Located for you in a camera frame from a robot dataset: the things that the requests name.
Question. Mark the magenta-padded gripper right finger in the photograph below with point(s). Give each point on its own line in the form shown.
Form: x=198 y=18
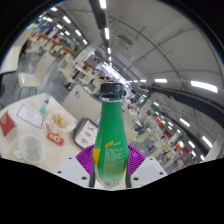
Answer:
x=137 y=160

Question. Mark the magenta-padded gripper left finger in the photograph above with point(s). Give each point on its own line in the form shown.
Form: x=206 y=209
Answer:
x=84 y=160

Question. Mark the green plastic drink bottle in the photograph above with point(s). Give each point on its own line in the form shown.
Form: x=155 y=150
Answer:
x=110 y=140

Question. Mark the red sauce packet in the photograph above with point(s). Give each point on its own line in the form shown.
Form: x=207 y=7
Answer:
x=55 y=139

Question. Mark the clear bag of fried food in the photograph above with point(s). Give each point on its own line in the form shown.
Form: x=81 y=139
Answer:
x=60 y=120

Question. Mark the beige chair with round hole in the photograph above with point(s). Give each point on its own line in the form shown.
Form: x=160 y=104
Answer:
x=83 y=103

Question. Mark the small clear sanitizer bottle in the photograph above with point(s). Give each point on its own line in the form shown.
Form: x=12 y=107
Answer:
x=44 y=106

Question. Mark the ceiling lights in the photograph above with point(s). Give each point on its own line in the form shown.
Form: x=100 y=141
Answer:
x=204 y=86

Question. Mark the beige dining chairs group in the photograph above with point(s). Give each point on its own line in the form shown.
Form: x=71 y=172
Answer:
x=36 y=71

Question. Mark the ceiling air conditioner unit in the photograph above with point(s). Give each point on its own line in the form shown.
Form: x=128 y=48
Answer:
x=124 y=42

